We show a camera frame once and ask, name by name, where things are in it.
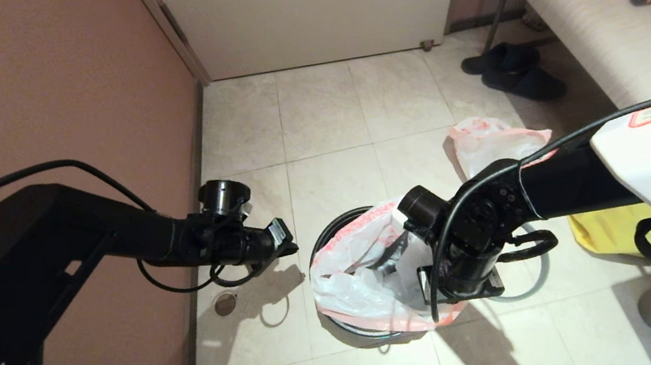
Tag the white door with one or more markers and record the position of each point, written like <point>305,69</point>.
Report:
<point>307,7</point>

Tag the yellow fabric bag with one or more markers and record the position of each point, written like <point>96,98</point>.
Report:
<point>607,235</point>

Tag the round metal floor drain cover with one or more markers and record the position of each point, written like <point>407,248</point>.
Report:
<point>225,305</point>

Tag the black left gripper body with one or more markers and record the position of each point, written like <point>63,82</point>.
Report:
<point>238,239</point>

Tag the light striped shoe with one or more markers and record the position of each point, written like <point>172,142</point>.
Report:
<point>533,21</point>

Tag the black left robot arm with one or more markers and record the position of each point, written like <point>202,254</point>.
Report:
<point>45,273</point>

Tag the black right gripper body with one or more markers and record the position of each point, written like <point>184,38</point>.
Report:
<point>465,271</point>

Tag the dark blue slipper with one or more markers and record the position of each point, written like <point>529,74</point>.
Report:
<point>505,58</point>
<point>525,85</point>

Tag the small metal door stop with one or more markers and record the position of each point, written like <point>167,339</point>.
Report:
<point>426,45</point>

